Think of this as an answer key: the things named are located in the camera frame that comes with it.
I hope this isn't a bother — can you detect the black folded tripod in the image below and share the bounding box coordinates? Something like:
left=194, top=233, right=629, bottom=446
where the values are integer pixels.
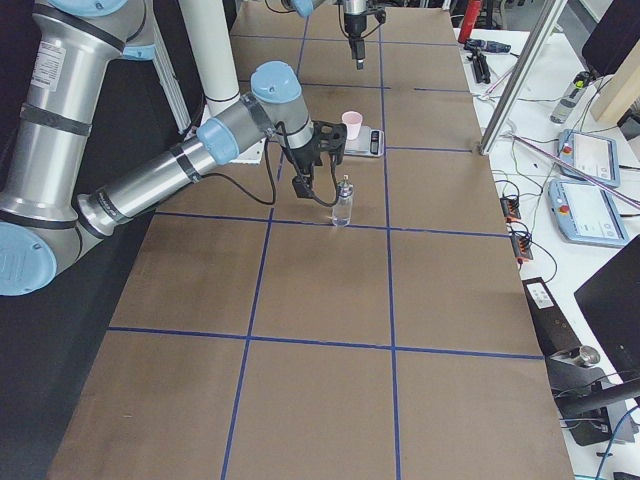
left=467, top=47, right=491, bottom=84

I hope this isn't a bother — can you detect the upper teach pendant tablet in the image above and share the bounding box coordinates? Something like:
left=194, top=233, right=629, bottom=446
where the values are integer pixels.
left=558, top=129, right=621, bottom=187

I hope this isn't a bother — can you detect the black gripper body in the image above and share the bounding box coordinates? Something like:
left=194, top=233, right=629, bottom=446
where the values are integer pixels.
left=284, top=120, right=347, bottom=176
left=343, top=4, right=386, bottom=40

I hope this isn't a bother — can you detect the lower teach pendant tablet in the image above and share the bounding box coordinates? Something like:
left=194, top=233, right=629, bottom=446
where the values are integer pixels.
left=547, top=179, right=630, bottom=247

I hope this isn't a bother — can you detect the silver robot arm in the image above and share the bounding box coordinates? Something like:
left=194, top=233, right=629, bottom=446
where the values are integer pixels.
left=1, top=1, right=347, bottom=296
left=281, top=0, right=386, bottom=70

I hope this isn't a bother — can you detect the red metal bottle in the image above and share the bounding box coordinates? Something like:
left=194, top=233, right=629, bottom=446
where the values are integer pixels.
left=457, top=0, right=482, bottom=44

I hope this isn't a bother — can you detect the black computer monitor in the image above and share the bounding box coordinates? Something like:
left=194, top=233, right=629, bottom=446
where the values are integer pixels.
left=574, top=238, right=640, bottom=380

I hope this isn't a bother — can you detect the clear plastic water bottle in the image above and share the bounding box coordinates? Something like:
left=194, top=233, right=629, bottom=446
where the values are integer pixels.
left=549, top=71, right=594, bottom=124

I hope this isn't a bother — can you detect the pink plastic cup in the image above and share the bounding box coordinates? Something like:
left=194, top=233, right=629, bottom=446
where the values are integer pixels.
left=341, top=110, right=363, bottom=140

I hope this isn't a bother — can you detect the aluminium frame post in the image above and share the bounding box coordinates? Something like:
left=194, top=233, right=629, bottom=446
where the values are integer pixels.
left=479, top=0, right=567, bottom=155

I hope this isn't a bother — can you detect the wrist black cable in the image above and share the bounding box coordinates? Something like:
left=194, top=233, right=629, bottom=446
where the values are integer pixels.
left=209, top=121, right=341, bottom=208

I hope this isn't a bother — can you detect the black box with label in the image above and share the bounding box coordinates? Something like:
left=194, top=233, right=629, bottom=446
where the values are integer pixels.
left=522, top=277, right=582, bottom=357

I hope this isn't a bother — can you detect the silver digital kitchen scale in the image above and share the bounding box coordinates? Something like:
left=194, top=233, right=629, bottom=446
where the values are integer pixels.
left=344, top=126, right=385, bottom=157

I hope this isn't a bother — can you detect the teach pendant tablet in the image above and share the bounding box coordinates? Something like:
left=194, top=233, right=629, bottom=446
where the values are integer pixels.
left=547, top=179, right=630, bottom=247
left=558, top=129, right=621, bottom=187

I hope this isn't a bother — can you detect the clear glass sauce bottle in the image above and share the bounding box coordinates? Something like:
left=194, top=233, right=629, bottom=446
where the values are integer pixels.
left=332, top=174, right=354, bottom=227

